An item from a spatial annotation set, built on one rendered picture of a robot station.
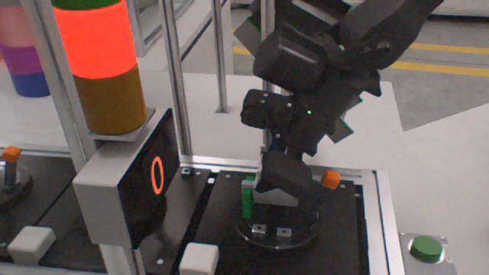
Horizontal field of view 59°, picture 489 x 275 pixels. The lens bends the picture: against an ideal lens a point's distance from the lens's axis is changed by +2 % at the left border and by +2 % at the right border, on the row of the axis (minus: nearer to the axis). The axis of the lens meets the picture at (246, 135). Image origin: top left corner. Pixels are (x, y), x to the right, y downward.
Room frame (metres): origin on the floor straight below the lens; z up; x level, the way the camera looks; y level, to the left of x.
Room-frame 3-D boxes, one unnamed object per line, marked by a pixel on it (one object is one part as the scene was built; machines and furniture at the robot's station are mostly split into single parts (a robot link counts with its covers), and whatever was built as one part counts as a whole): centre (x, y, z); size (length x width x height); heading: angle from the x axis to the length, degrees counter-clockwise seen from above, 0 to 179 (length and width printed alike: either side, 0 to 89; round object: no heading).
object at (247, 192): (0.48, 0.00, 1.01); 0.01 x 0.01 x 0.05; 79
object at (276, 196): (0.48, -0.03, 1.06); 0.08 x 0.04 x 0.07; 79
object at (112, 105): (0.32, 0.11, 1.28); 0.05 x 0.05 x 0.05
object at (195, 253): (0.40, 0.07, 0.97); 0.05 x 0.05 x 0.04; 79
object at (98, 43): (0.32, 0.11, 1.33); 0.05 x 0.05 x 0.05
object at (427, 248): (0.42, -0.25, 0.96); 0.04 x 0.04 x 0.02
